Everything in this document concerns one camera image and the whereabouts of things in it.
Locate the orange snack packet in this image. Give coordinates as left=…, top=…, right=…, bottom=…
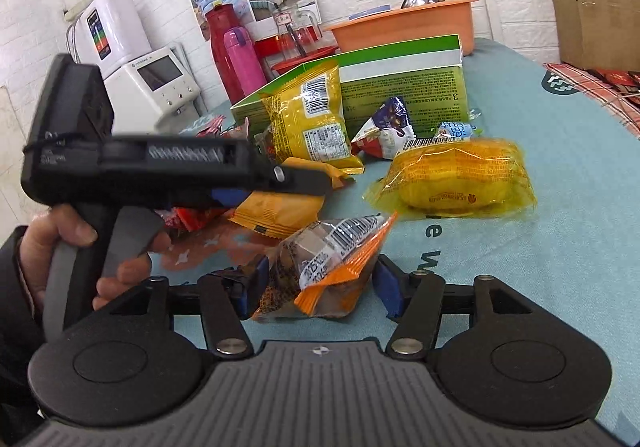
left=229, top=157, right=355, bottom=239

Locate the yellow chip bag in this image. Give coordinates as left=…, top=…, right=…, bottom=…
left=262, top=60, right=364, bottom=174

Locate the orange clear nut packet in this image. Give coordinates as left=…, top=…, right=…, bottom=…
left=253, top=213, right=397, bottom=321

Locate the yellow clear cake packet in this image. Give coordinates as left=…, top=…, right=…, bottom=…
left=363, top=137, right=537, bottom=219

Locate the person's left hand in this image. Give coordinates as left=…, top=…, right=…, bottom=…
left=18, top=204, right=151, bottom=311

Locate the red printed snack bag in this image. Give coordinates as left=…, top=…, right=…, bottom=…
left=156, top=208, right=228, bottom=235

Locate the white screen appliance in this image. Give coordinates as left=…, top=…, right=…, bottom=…
left=104, top=46, right=201, bottom=134

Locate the pink thermos bottle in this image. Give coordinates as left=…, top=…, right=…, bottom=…
left=224, top=26, right=267, bottom=96

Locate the red plastic basket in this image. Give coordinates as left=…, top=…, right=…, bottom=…
left=271, top=45, right=338, bottom=76

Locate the blue white candy packet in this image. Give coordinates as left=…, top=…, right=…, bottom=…
left=352, top=96, right=416, bottom=160

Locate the white water purifier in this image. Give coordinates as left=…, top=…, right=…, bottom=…
left=75, top=0, right=152, bottom=79

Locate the clear glass pitcher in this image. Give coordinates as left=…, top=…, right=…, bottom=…
left=273, top=7, right=321, bottom=60

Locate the red thermos jug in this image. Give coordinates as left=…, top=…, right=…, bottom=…
left=205, top=4, right=244, bottom=104

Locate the green cardboard box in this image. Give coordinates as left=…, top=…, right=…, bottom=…
left=231, top=34, right=470, bottom=136

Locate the blue lidded container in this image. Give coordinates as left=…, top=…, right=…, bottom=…
left=347, top=4, right=390, bottom=20

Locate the orange plastic basin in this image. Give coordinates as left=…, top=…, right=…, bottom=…
left=328, top=0, right=477, bottom=56

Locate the plaid cushion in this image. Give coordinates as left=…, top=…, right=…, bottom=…
left=542, top=64, right=639, bottom=138

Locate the brown cardboard box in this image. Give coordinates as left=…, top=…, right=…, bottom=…
left=552, top=0, right=640, bottom=71

